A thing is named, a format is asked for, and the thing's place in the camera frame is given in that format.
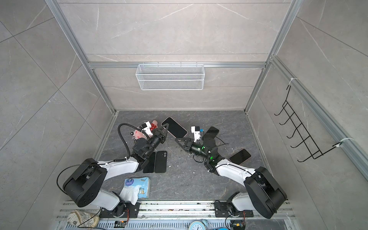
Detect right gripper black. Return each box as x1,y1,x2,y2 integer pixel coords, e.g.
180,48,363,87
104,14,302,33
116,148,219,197
177,138,212,162

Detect black phone case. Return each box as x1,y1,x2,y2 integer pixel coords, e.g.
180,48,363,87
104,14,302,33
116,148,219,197
154,151,167,173

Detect black phone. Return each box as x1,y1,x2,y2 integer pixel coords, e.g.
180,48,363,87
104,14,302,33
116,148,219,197
204,126,219,139
143,151,156,173

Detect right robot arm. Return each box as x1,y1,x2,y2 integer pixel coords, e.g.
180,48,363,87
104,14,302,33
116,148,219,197
175,136,287,219

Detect phone near right arm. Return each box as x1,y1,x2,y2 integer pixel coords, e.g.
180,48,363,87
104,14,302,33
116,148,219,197
229,149,251,165

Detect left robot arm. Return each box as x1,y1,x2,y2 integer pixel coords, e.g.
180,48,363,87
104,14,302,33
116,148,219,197
57,123,169,217

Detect black phone tilted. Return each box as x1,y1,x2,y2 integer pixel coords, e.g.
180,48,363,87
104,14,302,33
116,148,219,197
204,126,219,139

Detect pink pig plush toy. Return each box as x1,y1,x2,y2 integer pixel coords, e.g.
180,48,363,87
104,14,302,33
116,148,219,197
130,120,158,140

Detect blue tissue pack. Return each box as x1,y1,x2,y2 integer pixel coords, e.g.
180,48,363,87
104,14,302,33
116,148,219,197
119,177,150,205

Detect blue round clock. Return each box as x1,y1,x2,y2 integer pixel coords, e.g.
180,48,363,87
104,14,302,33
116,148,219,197
188,220,208,230

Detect crumpled patterned cloth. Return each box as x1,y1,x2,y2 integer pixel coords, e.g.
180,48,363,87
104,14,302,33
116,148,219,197
67,210,100,229

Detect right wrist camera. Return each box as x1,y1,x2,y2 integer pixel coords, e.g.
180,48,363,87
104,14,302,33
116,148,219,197
191,126,202,142

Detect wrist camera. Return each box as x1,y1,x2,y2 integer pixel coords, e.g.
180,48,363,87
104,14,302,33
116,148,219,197
140,121,153,137
191,126,202,142

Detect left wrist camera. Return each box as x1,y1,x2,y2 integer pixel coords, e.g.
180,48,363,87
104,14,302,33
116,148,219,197
140,121,153,137

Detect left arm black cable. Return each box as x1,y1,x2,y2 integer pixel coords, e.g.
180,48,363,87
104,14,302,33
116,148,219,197
117,123,144,159

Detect white wire basket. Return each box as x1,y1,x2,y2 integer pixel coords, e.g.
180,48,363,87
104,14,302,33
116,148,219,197
136,64,205,91

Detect aluminium mounting rail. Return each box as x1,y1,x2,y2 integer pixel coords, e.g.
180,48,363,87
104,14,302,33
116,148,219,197
54,200,296,220

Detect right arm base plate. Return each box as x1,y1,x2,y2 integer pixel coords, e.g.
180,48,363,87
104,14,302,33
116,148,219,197
213,200,254,218

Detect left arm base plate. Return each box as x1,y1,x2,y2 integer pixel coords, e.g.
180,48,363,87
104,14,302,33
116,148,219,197
99,202,141,218

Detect black wire hook rack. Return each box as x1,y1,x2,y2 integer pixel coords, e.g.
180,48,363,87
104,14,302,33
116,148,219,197
274,85,345,163

